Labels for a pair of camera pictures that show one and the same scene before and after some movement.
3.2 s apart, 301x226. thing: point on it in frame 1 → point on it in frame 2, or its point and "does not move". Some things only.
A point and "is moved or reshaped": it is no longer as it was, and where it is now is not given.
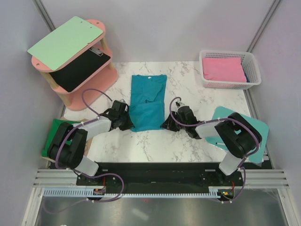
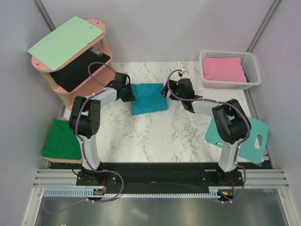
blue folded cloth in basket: x=247 y=79 does not move
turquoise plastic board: x=257 y=157 does not move
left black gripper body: x=125 y=123 → x=128 y=95
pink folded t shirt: x=226 y=69 does not move
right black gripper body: x=172 y=125 → x=174 y=86
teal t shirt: x=147 y=107 is moved or reshaped
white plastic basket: x=248 y=60 does not move
